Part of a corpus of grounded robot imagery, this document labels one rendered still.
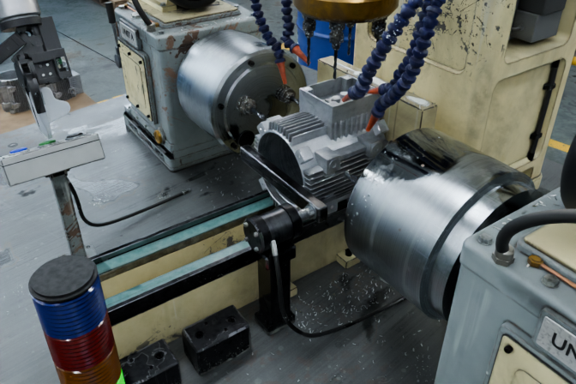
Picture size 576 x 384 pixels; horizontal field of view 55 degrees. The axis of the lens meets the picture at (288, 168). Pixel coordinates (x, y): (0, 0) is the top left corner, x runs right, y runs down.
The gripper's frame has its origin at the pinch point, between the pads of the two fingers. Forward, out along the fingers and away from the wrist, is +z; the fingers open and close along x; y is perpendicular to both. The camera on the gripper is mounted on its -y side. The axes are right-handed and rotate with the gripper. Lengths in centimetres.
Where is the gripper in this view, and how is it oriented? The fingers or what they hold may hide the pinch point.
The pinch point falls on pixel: (44, 132)
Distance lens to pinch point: 110.9
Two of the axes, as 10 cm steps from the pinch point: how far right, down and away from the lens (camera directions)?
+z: 2.3, 9.5, 2.1
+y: 8.2, -3.0, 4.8
